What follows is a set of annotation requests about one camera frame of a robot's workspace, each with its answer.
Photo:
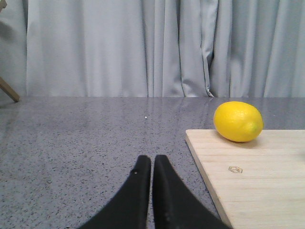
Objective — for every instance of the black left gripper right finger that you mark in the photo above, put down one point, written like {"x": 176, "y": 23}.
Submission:
{"x": 174, "y": 205}

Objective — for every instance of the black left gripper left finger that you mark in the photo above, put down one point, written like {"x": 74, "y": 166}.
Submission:
{"x": 128, "y": 208}

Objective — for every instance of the wooden cutting board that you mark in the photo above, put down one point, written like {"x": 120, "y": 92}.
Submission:
{"x": 254, "y": 185}

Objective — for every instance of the yellow lemon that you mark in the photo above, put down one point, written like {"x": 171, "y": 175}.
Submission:
{"x": 238, "y": 121}

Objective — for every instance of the grey curtain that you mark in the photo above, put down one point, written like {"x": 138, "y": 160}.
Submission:
{"x": 153, "y": 48}

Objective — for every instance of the wooden stand leg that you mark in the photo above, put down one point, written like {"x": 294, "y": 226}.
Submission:
{"x": 6, "y": 88}

